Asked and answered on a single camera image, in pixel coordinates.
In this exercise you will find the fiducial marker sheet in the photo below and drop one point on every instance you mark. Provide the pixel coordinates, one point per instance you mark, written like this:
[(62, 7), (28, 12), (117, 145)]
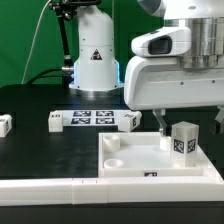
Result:
[(91, 117)]

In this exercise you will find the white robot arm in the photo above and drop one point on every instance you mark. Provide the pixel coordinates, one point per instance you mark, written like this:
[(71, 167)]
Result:
[(95, 71)]

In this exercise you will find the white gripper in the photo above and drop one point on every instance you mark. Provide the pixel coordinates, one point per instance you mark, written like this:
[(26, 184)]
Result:
[(172, 69)]

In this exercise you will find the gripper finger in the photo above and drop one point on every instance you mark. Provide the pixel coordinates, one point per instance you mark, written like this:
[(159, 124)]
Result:
[(217, 125)]

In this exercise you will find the white L-shaped obstacle fence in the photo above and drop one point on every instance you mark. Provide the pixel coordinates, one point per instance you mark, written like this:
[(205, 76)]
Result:
[(207, 187)]

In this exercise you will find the white square tabletop part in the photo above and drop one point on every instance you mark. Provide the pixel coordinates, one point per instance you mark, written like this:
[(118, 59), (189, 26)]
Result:
[(138, 154)]

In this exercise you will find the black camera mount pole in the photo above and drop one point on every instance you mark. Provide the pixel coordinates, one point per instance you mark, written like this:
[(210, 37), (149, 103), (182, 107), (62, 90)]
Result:
[(65, 10)]

